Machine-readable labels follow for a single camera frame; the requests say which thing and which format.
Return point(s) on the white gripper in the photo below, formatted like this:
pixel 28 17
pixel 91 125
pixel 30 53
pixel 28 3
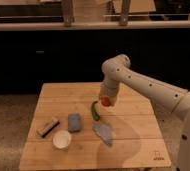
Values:
pixel 109 90

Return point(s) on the wooden black eraser block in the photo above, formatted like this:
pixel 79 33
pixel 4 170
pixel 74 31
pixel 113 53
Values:
pixel 47 127

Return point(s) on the white paper cup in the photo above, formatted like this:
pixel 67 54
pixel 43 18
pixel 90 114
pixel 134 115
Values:
pixel 62 139

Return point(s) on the wooden shelf rail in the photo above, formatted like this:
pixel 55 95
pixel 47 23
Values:
pixel 93 14

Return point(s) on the wooden table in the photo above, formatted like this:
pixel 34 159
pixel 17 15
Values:
pixel 137 141

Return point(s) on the green chili pepper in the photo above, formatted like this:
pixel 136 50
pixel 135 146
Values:
pixel 95 115

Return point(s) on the blue sponge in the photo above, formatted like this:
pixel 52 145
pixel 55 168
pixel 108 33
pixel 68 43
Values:
pixel 74 122

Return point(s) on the red apple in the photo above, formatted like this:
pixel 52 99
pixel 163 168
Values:
pixel 105 101

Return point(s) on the grey blue cloth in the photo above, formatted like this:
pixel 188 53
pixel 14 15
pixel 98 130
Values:
pixel 104 132

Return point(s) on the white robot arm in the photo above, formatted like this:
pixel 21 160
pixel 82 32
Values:
pixel 175 99

